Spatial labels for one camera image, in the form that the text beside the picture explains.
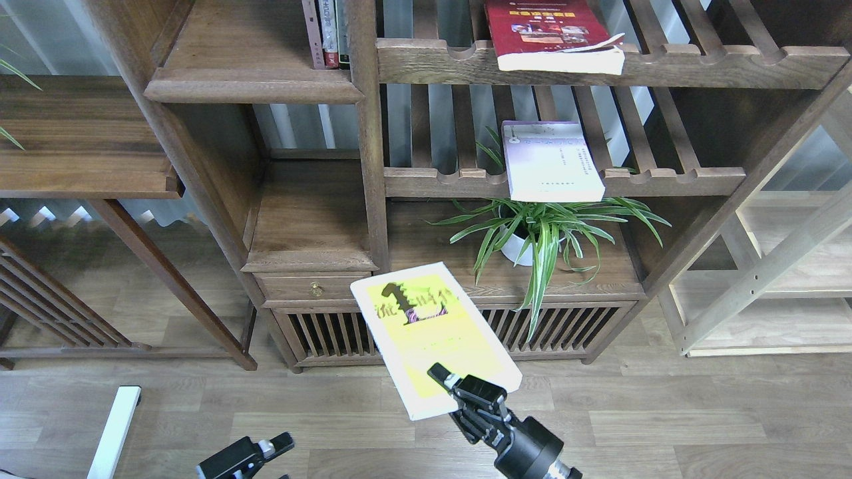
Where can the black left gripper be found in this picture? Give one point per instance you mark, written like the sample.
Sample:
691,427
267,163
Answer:
244,459

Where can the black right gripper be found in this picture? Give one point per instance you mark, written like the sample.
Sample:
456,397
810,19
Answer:
524,449

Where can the yellow green paperback book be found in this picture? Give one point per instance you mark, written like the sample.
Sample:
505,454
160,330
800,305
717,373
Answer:
421,316

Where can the maroon book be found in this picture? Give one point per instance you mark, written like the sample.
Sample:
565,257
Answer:
311,19

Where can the light wooden shelf rack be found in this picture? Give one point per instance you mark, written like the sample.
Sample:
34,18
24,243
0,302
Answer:
789,289

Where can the white metal stand leg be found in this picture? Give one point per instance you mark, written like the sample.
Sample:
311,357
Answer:
111,443

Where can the white plant pot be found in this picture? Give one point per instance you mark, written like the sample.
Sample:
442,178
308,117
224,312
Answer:
514,248

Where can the green spider plant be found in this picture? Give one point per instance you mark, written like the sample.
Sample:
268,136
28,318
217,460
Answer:
555,205

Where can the brass drawer knob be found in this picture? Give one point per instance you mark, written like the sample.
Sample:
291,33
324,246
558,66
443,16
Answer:
316,289

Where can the white purple paperback book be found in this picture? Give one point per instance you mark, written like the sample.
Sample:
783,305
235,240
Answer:
549,162

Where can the dark wooden bookshelf cabinet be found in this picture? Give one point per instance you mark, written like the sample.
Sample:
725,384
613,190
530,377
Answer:
330,176

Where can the red paperback book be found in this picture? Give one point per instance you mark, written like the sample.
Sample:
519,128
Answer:
552,36

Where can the dark wooden side table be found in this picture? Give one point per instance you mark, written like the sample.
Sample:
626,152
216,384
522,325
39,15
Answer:
87,139

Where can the dark green upright book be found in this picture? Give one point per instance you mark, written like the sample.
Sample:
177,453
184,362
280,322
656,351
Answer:
342,35

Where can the white red upright book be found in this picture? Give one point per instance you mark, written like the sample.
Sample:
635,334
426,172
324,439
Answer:
327,19

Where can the green leaves at left edge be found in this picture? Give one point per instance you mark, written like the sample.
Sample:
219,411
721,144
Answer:
25,78

